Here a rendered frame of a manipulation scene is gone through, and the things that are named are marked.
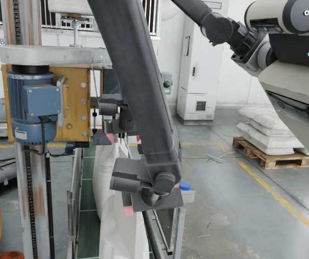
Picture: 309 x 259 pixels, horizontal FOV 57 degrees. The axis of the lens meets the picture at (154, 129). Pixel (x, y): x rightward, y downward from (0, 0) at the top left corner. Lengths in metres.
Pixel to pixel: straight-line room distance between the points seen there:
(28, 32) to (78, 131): 0.43
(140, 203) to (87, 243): 1.07
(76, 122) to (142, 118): 0.83
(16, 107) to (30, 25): 0.36
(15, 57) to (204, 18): 0.58
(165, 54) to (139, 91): 4.99
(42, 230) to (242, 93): 5.10
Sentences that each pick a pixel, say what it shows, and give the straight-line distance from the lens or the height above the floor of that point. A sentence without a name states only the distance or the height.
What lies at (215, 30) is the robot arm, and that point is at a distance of 0.88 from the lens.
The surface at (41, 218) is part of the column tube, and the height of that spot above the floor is 0.61.
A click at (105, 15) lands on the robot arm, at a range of 0.35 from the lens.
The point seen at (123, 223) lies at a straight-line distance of 0.98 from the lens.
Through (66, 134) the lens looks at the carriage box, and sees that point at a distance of 1.26.
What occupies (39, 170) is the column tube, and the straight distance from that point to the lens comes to 1.40.
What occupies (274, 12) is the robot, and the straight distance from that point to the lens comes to 0.62.
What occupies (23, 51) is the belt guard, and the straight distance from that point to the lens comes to 0.99.
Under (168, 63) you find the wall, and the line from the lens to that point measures 5.41.
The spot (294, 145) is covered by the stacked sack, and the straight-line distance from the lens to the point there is 3.91.
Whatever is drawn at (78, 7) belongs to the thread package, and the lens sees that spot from 0.99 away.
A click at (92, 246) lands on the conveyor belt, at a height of 0.38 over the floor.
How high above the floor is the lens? 1.48
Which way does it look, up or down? 18 degrees down
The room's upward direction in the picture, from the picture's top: 4 degrees clockwise
